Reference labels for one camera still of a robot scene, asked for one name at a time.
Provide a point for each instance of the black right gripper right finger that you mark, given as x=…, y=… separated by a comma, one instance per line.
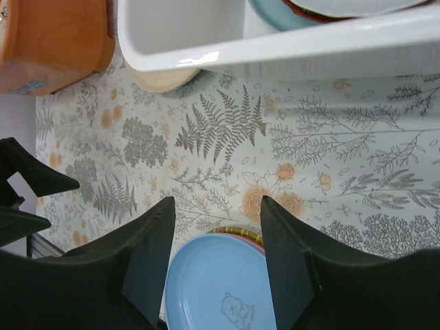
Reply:
x=318, y=282

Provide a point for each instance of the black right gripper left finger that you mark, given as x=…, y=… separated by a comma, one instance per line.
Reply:
x=114, y=282

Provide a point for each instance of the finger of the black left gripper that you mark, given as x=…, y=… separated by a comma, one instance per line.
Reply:
x=42, y=179
x=16, y=224

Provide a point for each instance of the pink plate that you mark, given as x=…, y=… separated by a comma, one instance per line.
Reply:
x=245, y=246

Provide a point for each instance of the light blue plate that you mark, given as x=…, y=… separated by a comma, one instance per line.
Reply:
x=209, y=285

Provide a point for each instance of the yellow woven plate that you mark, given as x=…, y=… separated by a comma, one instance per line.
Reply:
x=241, y=232

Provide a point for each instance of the white ribbed deep plate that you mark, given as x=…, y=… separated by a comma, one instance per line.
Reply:
x=355, y=8

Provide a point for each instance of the cream blue tree plate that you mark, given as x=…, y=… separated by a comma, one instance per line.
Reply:
x=279, y=16

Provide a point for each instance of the white plastic bin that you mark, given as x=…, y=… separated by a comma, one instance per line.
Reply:
x=159, y=36

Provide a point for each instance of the floral patterned table mat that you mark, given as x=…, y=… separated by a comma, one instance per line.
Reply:
x=356, y=159

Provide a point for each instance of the orange plastic tub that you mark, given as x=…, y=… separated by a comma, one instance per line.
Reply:
x=49, y=45

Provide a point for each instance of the cream green twig plate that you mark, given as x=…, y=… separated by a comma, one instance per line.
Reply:
x=162, y=81

